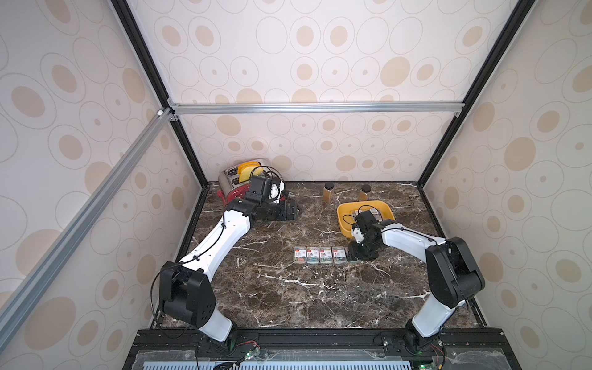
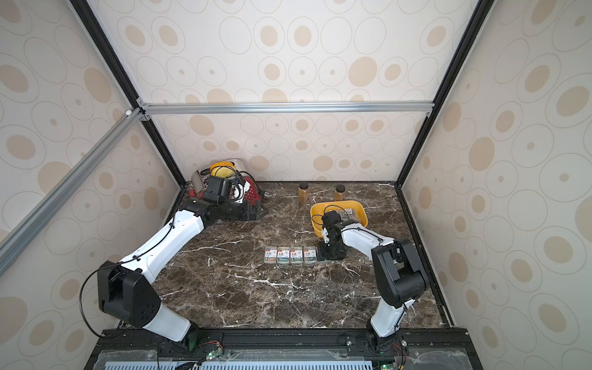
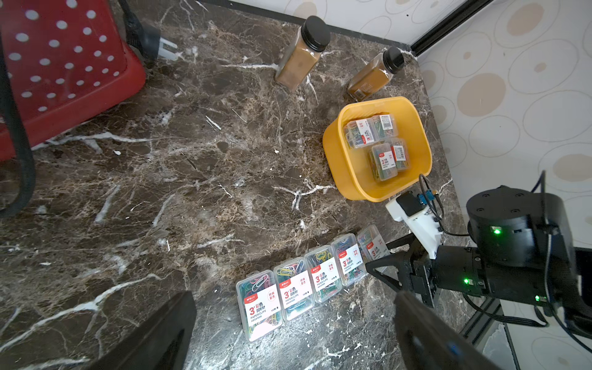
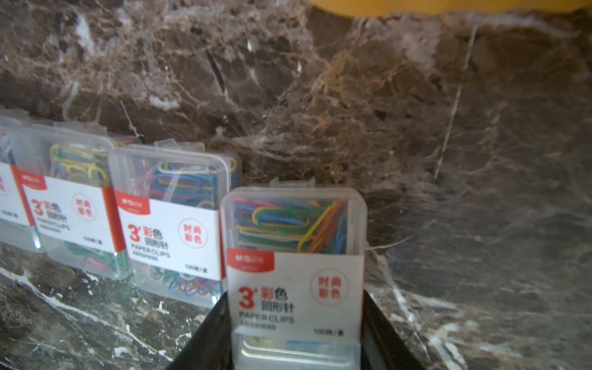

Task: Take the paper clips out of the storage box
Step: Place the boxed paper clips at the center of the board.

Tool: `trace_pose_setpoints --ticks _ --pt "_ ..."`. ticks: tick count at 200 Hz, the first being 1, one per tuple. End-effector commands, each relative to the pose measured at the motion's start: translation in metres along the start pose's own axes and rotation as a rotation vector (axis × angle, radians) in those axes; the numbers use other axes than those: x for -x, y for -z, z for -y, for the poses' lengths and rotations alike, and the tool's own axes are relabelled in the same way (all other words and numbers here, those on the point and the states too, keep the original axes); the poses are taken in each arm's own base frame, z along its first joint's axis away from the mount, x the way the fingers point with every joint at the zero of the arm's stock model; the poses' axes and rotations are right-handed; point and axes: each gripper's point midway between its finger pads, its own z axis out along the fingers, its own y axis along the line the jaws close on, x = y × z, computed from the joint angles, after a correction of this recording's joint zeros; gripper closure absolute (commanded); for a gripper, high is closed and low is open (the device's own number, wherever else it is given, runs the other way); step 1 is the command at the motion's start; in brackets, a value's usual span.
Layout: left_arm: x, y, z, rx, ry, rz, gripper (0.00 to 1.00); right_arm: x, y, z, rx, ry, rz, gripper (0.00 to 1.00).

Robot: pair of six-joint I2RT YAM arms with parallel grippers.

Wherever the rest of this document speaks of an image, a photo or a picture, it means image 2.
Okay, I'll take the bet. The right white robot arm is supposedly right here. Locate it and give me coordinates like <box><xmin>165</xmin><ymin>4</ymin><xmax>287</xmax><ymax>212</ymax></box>
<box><xmin>319</xmin><ymin>211</ymin><xmax>430</xmax><ymax>346</ymax></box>

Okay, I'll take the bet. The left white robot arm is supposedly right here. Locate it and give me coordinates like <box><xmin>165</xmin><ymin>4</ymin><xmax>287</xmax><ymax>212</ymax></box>
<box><xmin>97</xmin><ymin>171</ymin><xmax>267</xmax><ymax>348</ymax></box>

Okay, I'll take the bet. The yellow plastic storage tray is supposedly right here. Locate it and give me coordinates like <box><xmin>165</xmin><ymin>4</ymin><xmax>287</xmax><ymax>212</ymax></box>
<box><xmin>310</xmin><ymin>200</ymin><xmax>368</xmax><ymax>238</ymax></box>

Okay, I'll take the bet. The red polka dot toaster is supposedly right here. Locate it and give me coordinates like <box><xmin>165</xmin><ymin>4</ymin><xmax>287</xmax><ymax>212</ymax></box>
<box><xmin>189</xmin><ymin>158</ymin><xmax>265</xmax><ymax>206</ymax></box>

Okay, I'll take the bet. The right cinnamon spice bottle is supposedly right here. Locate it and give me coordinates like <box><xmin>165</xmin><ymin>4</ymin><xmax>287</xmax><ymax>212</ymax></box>
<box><xmin>334</xmin><ymin>184</ymin><xmax>346</xmax><ymax>201</ymax></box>

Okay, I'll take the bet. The cinnamon spice bottle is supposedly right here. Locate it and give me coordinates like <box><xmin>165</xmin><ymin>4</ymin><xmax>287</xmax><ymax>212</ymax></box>
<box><xmin>334</xmin><ymin>184</ymin><xmax>346</xmax><ymax>201</ymax></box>
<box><xmin>298</xmin><ymin>182</ymin><xmax>310</xmax><ymax>204</ymax></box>

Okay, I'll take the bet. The left cinnamon spice bottle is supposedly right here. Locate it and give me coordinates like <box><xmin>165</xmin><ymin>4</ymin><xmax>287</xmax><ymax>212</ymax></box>
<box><xmin>298</xmin><ymin>182</ymin><xmax>310</xmax><ymax>204</ymax></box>

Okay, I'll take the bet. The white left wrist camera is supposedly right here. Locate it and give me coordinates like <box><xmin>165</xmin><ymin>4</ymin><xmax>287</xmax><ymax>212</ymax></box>
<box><xmin>232</xmin><ymin>184</ymin><xmax>245</xmax><ymax>204</ymax></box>

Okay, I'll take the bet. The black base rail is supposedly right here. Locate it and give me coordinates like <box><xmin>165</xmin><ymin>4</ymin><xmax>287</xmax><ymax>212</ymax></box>
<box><xmin>84</xmin><ymin>328</ymin><xmax>482</xmax><ymax>369</ymax></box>

